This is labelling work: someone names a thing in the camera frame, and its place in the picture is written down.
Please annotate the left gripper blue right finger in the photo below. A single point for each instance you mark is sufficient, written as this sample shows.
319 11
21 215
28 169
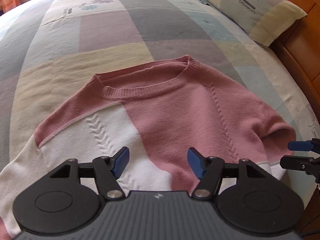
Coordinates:
208 170

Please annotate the pink and white knit sweater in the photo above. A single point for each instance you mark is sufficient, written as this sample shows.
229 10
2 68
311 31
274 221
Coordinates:
158 110

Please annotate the pastel patchwork bed sheet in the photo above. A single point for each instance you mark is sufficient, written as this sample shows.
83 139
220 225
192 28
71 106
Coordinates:
50 49

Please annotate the pastel Dreamcity pillow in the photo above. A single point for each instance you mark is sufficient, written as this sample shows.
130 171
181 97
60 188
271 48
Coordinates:
263 20

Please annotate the wooden headboard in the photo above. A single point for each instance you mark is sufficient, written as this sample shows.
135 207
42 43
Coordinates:
298 50

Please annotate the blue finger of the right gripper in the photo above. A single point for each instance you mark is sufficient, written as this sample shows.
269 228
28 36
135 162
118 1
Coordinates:
309 165
309 145

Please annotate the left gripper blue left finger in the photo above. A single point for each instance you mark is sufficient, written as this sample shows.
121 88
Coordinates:
107 171

